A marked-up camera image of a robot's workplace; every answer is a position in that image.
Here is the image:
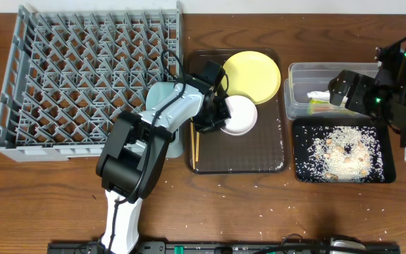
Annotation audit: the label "yellow plate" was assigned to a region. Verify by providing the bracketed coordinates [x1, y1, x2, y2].
[221, 51, 281, 104]

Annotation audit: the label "white napkin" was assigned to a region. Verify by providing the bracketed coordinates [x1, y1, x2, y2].
[307, 90, 330, 102]

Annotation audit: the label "pink bowl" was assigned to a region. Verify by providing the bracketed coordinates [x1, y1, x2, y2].
[221, 95, 258, 136]

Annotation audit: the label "wooden chopstick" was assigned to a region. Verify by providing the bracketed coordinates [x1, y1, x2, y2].
[195, 132, 200, 162]
[190, 122, 196, 170]

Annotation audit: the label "green snack wrapper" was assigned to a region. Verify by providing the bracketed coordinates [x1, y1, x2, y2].
[307, 99, 355, 116]

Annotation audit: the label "light blue bowl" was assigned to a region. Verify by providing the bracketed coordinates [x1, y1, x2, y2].
[145, 82, 175, 110]

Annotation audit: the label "rice and nuts waste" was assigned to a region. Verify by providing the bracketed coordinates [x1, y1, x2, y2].
[294, 126, 385, 183]

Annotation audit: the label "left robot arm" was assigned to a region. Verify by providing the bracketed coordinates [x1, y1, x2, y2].
[96, 61, 230, 253]

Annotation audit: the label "black waste tray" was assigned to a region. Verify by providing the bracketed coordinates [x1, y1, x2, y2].
[293, 118, 396, 183]

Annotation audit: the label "grey dishwasher rack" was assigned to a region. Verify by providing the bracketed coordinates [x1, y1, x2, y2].
[0, 6, 183, 162]

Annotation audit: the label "clear plastic bin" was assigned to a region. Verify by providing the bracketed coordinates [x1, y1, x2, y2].
[284, 62, 379, 120]

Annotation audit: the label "brown serving tray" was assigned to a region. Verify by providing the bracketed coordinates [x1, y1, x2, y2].
[186, 49, 290, 174]

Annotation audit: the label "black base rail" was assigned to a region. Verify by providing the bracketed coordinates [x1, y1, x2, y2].
[47, 239, 401, 254]

